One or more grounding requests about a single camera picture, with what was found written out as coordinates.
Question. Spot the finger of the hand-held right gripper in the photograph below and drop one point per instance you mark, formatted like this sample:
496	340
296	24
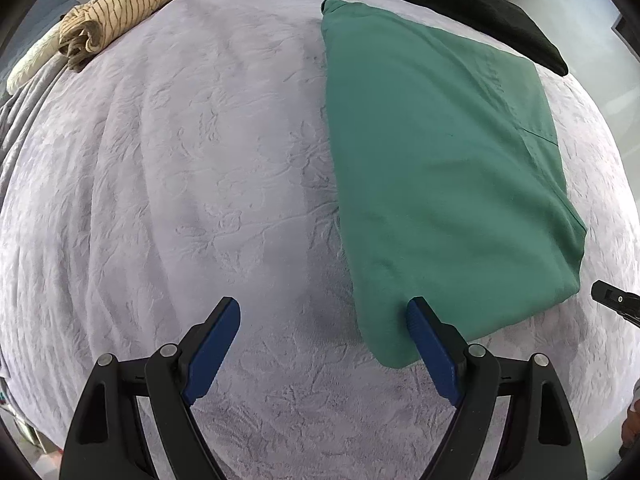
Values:
617	300

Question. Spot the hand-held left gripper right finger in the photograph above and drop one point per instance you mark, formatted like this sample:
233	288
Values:
430	345

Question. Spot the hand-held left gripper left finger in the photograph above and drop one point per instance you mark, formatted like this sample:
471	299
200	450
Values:
215	350

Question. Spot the green garment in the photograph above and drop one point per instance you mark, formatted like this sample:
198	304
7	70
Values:
440	160

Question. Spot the person's right forearm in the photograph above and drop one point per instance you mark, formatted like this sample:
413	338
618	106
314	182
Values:
632	427

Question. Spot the pale lilac embossed bedspread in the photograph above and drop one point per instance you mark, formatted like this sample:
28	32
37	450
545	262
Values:
200	185

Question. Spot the grey blanket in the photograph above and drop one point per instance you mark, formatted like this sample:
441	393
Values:
20	115

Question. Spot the black garment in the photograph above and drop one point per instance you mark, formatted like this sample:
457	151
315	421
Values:
480	10

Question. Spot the cream white cloth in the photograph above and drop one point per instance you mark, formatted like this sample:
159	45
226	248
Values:
35	60

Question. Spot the beige striped garment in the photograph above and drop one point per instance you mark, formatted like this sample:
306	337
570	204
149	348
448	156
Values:
120	10

